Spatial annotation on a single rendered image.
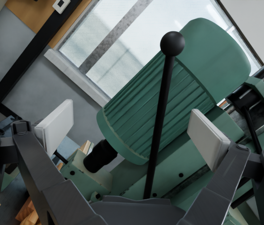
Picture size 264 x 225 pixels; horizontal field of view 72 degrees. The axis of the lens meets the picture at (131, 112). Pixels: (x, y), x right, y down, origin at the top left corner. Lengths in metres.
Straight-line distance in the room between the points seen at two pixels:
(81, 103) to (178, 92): 1.58
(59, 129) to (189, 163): 0.34
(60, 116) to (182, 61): 0.25
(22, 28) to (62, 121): 1.79
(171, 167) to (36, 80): 1.69
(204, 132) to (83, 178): 0.39
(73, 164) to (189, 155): 0.28
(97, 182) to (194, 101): 0.32
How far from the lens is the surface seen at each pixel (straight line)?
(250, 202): 0.51
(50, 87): 1.92
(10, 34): 2.00
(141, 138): 0.37
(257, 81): 0.47
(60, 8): 1.72
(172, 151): 0.43
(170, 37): 0.27
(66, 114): 0.19
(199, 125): 0.19
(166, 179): 0.47
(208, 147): 0.17
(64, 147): 0.80
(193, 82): 0.35
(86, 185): 0.53
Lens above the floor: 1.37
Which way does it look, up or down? 14 degrees down
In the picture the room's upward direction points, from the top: 47 degrees clockwise
